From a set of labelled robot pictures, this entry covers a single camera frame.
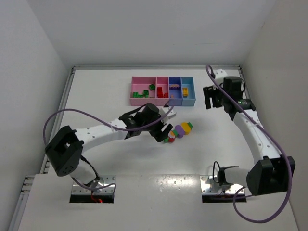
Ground yellow lego brick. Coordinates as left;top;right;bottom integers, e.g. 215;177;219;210
182;87;189;98

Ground red lego brick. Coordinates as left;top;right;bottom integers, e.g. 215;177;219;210
156;87;169;99

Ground green sloped lego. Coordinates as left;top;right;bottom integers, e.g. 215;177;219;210
132;92;143;98

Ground white flower lego piece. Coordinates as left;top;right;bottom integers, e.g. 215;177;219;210
168;131;176;139

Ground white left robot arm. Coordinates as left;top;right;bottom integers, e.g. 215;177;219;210
45;103;176;188

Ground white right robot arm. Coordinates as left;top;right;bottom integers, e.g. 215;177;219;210
203;76;295;195

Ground pink and blue sorting tray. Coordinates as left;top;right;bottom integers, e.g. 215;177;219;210
129;77;196;106

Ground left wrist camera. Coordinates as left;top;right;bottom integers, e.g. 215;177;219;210
159;107;177;119

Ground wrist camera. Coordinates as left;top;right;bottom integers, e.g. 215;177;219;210
214;69;228;81
159;107;177;119

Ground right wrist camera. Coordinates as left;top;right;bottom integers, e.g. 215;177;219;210
214;69;228;81

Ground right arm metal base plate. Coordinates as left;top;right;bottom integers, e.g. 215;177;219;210
200;175;242;196

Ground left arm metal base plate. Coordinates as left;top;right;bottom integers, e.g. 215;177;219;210
71;176;116;196

